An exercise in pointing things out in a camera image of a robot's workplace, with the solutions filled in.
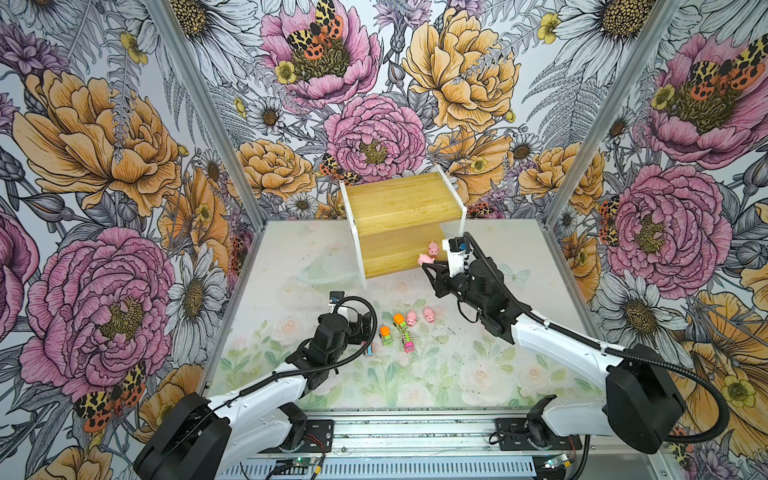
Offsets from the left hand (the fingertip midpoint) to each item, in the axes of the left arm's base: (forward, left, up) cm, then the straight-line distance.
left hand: (355, 321), depth 87 cm
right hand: (+7, -20, +14) cm, 25 cm away
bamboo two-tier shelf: (+15, -11, +25) cm, 31 cm away
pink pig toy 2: (+4, -22, -5) cm, 23 cm away
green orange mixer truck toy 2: (-2, -9, -5) cm, 10 cm away
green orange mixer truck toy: (+2, -13, -5) cm, 14 cm away
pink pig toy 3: (+3, -17, -5) cm, 18 cm away
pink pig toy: (+8, -19, +18) cm, 27 cm away
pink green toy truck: (-5, -15, -5) cm, 17 cm away
